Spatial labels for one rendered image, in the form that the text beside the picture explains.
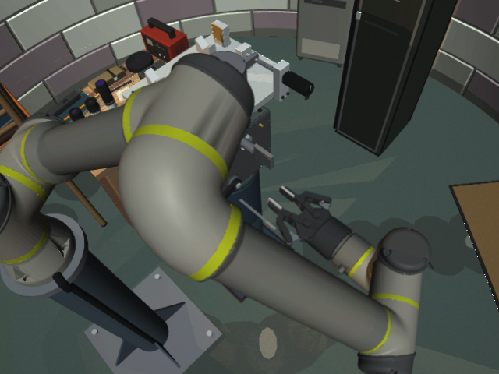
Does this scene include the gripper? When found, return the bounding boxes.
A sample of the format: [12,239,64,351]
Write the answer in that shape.
[266,185,354,260]

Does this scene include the black azimuth knob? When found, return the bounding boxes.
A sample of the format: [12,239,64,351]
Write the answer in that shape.
[281,69,315,99]

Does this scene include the tall black cabinet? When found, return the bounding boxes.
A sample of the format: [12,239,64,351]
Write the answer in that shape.
[332,0,460,157]

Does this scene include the grey cabinet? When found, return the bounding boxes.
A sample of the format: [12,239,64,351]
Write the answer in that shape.
[295,0,349,66]

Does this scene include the thin grey rod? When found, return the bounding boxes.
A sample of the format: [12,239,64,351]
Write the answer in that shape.
[238,198,274,232]

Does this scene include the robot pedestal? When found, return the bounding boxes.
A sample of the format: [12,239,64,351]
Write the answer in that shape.
[0,213,224,370]

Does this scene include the red box with black handle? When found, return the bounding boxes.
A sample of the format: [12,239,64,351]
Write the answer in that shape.
[140,16,189,64]

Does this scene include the wooden stepladder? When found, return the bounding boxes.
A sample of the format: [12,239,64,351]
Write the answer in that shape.
[0,80,108,228]

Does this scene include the white pier plate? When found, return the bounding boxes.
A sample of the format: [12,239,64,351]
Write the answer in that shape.
[116,37,290,118]

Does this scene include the tan and white block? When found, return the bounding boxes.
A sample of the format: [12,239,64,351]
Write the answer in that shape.
[211,20,232,44]

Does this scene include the dark grey handset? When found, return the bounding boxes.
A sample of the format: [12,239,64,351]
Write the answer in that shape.
[47,90,82,116]

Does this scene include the dark pier box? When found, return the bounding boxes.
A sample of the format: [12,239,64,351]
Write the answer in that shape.
[228,104,273,203]

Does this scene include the brown table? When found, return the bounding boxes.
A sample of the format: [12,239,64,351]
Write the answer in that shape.
[448,180,499,312]

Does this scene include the grey column lock wing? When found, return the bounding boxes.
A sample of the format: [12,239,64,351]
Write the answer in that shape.
[239,136,276,171]

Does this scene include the grey threaded screw rod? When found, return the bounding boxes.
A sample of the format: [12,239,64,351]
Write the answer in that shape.
[252,53,280,70]

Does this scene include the white stop block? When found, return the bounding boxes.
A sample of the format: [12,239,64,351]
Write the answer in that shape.
[193,34,214,55]

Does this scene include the small white block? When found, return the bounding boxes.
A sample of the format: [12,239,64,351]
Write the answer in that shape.
[143,65,169,84]

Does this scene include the black eyepiece with white base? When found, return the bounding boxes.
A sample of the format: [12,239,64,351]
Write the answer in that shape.
[94,79,116,107]

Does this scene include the blue pier column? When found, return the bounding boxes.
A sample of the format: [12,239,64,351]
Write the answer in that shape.
[224,171,263,303]

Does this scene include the olive slotted case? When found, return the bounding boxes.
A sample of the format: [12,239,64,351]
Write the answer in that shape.
[94,65,129,86]

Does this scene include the black round disc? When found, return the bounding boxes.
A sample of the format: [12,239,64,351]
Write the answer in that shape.
[126,51,154,74]

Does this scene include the white knob bracket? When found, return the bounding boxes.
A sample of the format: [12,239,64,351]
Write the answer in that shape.
[271,59,292,103]

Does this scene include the grey round mount hub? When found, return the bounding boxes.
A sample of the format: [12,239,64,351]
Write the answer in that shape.
[210,49,250,79]

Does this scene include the grey crank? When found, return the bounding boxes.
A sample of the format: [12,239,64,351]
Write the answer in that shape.
[221,174,245,198]

